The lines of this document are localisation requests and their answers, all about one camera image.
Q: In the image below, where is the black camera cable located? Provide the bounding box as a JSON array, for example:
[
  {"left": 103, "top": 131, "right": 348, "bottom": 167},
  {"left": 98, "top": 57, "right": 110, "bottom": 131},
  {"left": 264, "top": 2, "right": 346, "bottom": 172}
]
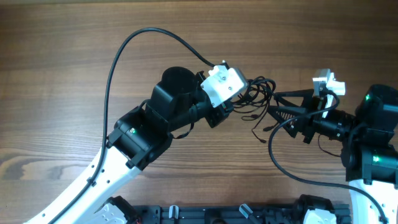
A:
[
  {"left": 55, "top": 27, "right": 216, "bottom": 224},
  {"left": 267, "top": 88, "right": 389, "bottom": 224}
]

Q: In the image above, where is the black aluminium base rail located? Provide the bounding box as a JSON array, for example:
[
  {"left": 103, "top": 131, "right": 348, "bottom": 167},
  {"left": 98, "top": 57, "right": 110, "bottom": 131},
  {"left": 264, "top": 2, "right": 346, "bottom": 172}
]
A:
[{"left": 133, "top": 205, "right": 296, "bottom": 224}]

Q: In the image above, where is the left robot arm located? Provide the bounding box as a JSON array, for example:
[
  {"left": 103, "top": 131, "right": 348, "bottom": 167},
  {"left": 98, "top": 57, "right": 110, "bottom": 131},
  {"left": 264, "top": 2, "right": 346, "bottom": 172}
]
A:
[{"left": 29, "top": 65, "right": 248, "bottom": 223}]

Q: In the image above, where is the thin black USB cable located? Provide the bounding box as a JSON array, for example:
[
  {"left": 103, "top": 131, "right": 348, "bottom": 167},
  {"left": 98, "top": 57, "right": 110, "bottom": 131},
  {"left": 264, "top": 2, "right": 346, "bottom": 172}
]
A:
[{"left": 233, "top": 93, "right": 280, "bottom": 144}]

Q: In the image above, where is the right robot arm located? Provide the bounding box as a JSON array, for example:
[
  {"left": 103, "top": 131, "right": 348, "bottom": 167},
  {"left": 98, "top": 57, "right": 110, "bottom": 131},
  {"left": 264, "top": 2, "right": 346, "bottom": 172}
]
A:
[{"left": 269, "top": 84, "right": 397, "bottom": 223}]

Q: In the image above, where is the black left camera cable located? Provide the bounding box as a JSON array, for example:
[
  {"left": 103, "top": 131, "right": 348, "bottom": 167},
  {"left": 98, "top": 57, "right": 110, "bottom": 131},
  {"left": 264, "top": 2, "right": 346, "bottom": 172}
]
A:
[{"left": 55, "top": 27, "right": 216, "bottom": 224}]

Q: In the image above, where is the black right camera cable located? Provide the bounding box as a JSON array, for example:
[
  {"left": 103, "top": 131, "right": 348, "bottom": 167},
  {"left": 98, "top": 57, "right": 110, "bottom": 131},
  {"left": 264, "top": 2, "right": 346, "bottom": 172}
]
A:
[{"left": 267, "top": 88, "right": 389, "bottom": 224}]

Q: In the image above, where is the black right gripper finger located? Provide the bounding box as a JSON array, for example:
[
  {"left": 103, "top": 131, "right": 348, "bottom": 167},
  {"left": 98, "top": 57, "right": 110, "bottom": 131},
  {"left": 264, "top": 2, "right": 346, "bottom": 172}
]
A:
[
  {"left": 266, "top": 106, "right": 308, "bottom": 138},
  {"left": 274, "top": 89, "right": 314, "bottom": 108}
]

